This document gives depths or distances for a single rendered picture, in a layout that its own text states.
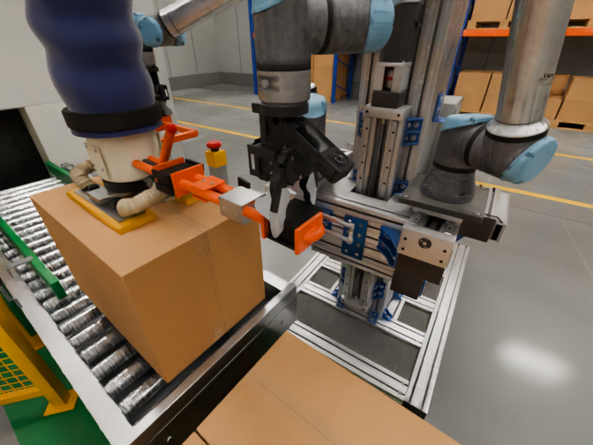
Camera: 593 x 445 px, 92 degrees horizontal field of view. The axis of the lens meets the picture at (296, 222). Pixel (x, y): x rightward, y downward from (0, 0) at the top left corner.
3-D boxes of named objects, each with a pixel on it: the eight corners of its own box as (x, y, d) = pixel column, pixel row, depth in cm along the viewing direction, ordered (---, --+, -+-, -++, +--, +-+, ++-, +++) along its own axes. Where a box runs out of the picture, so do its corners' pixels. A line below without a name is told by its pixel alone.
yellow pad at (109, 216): (67, 197, 89) (60, 182, 86) (101, 186, 95) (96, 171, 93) (120, 236, 71) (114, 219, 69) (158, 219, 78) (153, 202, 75)
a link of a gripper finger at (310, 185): (297, 197, 60) (286, 162, 53) (322, 205, 57) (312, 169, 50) (289, 207, 58) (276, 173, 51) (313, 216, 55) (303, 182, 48)
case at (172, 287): (79, 289, 111) (27, 195, 90) (173, 240, 138) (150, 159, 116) (168, 384, 80) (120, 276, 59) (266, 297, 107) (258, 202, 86)
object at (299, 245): (261, 237, 53) (258, 214, 50) (287, 221, 58) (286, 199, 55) (297, 255, 48) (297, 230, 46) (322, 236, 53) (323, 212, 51)
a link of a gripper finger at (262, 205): (256, 228, 52) (266, 177, 50) (281, 239, 49) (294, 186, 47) (243, 230, 50) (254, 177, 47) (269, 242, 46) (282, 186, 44)
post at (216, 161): (230, 301, 187) (204, 150, 134) (238, 295, 192) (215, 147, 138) (237, 306, 184) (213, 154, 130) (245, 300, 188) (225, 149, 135)
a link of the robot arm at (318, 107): (294, 139, 101) (293, 98, 94) (292, 130, 113) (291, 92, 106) (327, 139, 102) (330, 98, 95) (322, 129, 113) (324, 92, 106)
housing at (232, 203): (219, 215, 60) (215, 196, 58) (243, 203, 64) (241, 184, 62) (243, 227, 56) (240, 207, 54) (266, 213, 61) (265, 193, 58)
